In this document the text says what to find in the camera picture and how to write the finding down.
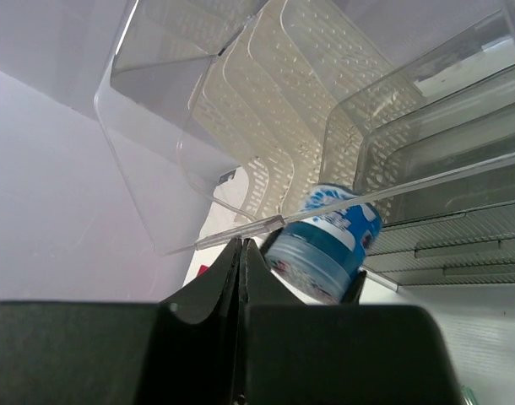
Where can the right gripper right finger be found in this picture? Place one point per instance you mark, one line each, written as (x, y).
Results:
(337, 354)

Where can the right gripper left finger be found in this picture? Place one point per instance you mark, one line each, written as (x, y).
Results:
(176, 351)

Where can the blue lidded jar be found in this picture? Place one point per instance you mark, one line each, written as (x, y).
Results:
(321, 255)

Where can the clear acrylic storage box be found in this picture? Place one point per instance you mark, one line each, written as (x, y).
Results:
(442, 176)

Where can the red notebook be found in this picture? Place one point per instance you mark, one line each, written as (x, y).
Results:
(202, 269)

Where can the white file organizer rack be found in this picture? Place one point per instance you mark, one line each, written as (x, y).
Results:
(292, 98)

